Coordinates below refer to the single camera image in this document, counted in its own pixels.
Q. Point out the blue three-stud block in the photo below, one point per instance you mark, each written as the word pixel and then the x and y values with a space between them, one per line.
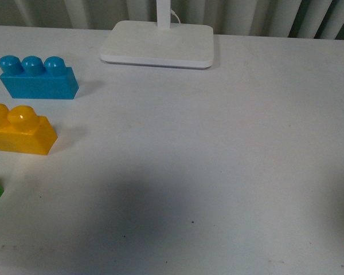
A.
pixel 33 78

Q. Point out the yellow two-stud block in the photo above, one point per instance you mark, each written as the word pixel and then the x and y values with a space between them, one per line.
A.
pixel 23 131

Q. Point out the white desk lamp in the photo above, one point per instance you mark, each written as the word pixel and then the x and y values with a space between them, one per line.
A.
pixel 160 43

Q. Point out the white curtain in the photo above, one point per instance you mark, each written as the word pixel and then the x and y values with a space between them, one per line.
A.
pixel 294 19

